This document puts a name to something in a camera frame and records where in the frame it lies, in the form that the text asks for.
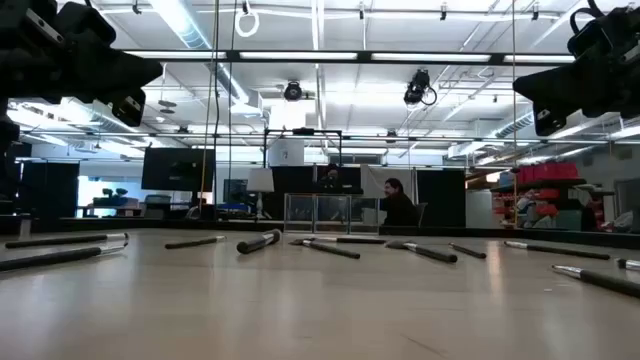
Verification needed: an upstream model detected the black pen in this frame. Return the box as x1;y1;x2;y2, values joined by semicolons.
3;232;130;250
164;235;228;251
305;235;388;246

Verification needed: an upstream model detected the person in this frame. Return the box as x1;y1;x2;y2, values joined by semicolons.
378;177;421;228
322;163;346;194

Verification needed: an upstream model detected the black partition panel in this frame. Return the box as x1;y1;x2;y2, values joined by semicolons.
416;169;467;229
18;159;81;219
269;165;365;222

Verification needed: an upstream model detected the black bar with light strips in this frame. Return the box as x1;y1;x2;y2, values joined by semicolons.
114;48;576;64

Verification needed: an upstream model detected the shelf rack with red bins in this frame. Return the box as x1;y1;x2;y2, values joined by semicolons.
489;161;617;233

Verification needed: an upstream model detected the black mounted camera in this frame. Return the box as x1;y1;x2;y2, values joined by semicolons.
402;68;439;109
282;80;305;103

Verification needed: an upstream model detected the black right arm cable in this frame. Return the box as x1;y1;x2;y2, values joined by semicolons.
568;0;607;22

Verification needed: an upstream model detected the white shade table lamp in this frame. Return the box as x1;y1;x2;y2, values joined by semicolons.
246;166;276;221

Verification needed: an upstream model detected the white cable ring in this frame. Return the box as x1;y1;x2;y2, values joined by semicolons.
233;8;262;39

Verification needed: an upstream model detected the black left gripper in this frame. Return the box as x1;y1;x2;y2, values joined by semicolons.
22;0;164;129

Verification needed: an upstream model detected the black aluminium rig frame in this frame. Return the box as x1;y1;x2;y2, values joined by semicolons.
0;214;640;251

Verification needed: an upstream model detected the dark pen left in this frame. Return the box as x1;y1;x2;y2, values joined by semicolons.
0;240;130;274

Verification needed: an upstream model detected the clear acrylic brush organizer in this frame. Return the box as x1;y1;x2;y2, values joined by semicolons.
283;193;381;236

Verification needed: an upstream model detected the white sheet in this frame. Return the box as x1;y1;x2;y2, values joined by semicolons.
359;164;417;201

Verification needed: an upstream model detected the thick black marker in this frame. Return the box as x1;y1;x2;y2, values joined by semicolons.
235;228;283;255

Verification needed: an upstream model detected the large black monitor screen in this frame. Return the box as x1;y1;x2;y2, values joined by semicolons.
140;146;217;193

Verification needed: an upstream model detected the yellow hanging cord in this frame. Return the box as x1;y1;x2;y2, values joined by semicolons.
197;0;221;214

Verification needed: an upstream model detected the short black makeup brush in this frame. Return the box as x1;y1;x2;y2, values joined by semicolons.
448;241;488;260

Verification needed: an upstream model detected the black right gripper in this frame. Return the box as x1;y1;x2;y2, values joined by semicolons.
513;4;624;137

